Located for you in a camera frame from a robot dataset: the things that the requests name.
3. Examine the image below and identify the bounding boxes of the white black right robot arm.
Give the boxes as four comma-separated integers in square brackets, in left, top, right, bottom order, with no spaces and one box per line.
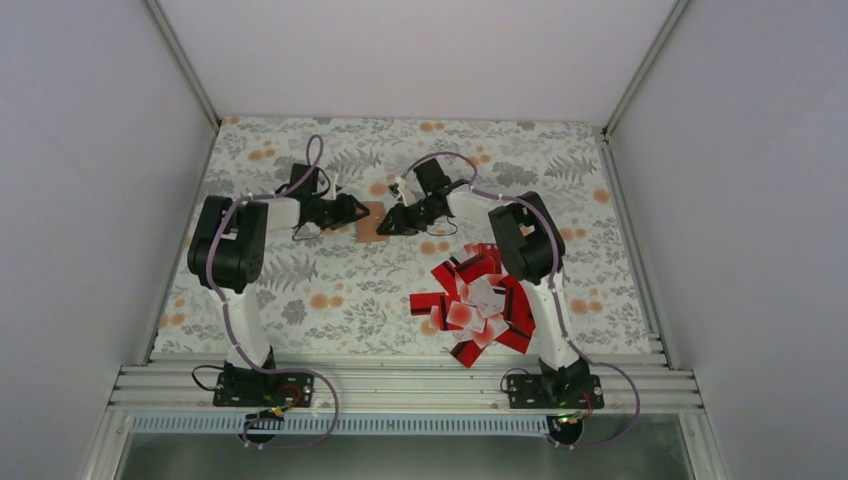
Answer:
[376,185,590,407]

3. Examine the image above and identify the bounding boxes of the red card with gold print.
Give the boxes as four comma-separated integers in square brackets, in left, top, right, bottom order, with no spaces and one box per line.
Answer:
[464,243,502,268]

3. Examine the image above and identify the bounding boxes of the perforated grey cable duct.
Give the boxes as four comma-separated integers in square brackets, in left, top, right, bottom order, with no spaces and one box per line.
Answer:
[129,412,548,437]

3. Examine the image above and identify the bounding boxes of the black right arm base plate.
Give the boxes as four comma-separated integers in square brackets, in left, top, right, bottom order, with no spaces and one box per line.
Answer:
[501,373,605,410]

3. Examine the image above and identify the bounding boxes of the red black striped card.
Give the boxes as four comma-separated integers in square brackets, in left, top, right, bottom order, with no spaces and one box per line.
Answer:
[431,257,473,297]

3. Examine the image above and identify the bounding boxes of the red card bottom of pile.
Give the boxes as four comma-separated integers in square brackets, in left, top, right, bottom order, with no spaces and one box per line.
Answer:
[450,340,486,369]

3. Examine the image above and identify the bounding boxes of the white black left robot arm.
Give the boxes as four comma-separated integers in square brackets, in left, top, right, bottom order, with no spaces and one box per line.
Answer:
[187,194,370,405]

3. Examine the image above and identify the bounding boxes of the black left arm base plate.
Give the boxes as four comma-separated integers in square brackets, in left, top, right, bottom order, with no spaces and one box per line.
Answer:
[212,369,315,408]

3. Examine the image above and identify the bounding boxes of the tan leather card holder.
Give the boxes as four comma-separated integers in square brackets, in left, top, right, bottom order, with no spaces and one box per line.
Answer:
[356,201,388,243]

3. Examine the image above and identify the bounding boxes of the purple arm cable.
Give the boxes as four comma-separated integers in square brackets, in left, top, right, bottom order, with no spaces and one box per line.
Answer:
[201,134,340,452]
[397,151,643,452]

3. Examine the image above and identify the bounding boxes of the aluminium rail frame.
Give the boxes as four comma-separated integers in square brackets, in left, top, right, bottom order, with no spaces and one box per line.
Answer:
[108,353,704,414]

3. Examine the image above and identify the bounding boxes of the floral patterned table mat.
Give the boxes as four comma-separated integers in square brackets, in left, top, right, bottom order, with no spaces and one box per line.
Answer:
[153,117,654,357]

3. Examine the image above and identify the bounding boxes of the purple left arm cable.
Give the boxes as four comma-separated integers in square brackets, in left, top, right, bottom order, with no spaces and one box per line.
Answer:
[201,134,340,452]

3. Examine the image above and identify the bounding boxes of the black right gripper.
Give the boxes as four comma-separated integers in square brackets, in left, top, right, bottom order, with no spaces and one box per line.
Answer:
[378,198,442,237]

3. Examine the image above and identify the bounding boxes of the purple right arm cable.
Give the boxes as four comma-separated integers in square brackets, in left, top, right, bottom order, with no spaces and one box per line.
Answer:
[397,151,643,452]

